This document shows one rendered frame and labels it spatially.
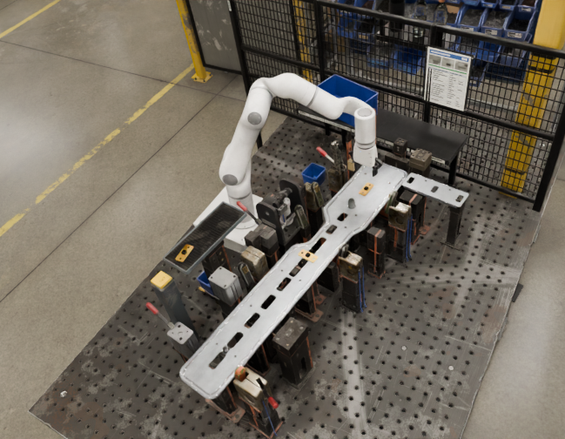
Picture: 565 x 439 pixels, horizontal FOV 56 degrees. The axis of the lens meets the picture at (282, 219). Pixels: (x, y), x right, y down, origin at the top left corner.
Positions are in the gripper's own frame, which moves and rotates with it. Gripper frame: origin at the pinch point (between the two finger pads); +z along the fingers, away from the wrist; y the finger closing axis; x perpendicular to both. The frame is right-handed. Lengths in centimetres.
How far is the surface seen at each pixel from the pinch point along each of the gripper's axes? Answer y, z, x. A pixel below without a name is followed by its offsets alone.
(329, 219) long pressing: -3.8, 11.9, -24.9
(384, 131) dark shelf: -12.2, 9.0, 37.3
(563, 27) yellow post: 53, -50, 59
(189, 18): -270, 50, 141
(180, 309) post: -31, 16, -95
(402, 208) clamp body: 22.1, 7.7, -6.2
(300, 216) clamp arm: -12.7, 6.5, -33.5
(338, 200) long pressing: -7.1, 12.0, -12.8
